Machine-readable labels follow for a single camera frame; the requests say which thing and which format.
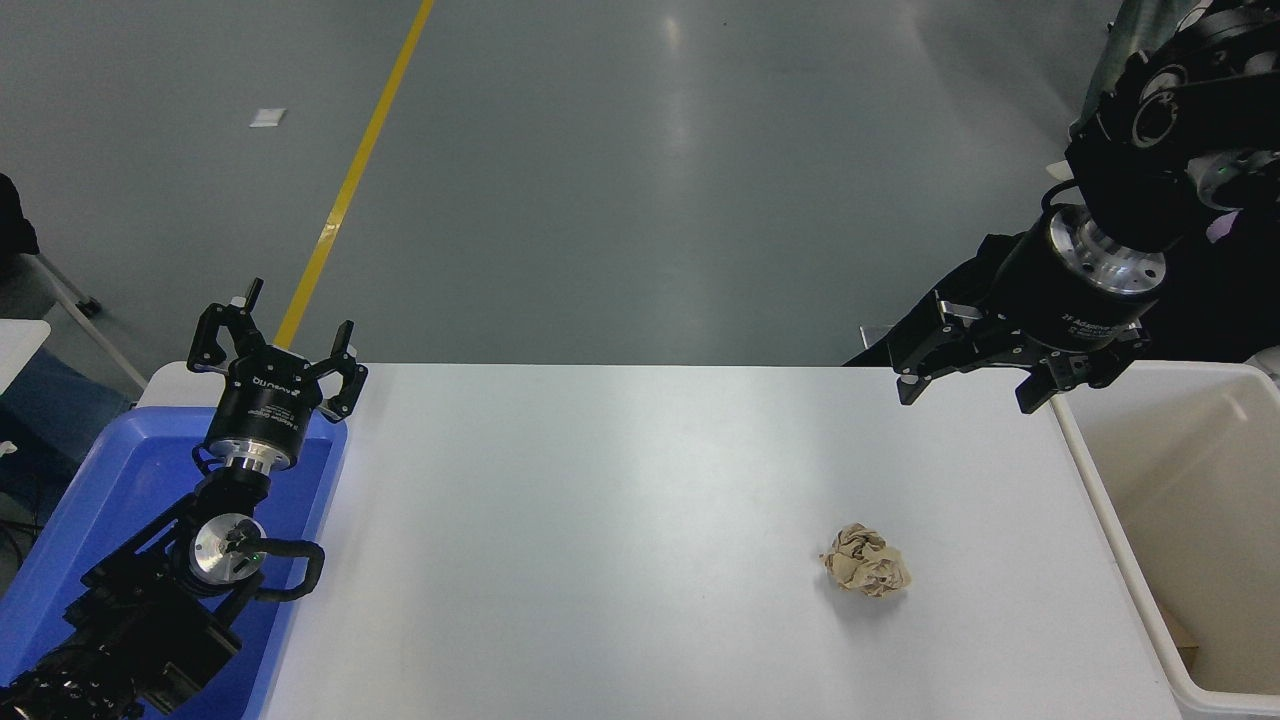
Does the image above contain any person beside bin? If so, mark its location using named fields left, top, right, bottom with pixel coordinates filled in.
left=845, top=180, right=1280, bottom=367

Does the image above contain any large pale plastic bin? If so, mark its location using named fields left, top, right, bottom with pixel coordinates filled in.
left=1050, top=360, right=1280, bottom=720

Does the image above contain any grey metal chair leg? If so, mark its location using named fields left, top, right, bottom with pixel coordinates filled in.
left=30, top=255, right=149, bottom=391

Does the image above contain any tan paper ball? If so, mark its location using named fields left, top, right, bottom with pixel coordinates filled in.
left=820, top=522, right=913, bottom=599

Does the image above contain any blue plastic tray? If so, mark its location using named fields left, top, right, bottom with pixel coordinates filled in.
left=0, top=405, right=349, bottom=720

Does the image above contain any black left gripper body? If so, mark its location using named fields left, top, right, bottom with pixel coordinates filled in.
left=207, top=346, right=324, bottom=464

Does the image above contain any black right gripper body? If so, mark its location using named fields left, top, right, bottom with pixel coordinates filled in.
left=990, top=224, right=1151, bottom=352

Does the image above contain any small white table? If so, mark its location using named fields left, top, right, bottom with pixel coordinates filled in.
left=0, top=320, right=52, bottom=394

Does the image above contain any seated person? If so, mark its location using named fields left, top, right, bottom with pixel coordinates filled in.
left=0, top=172, right=133, bottom=501

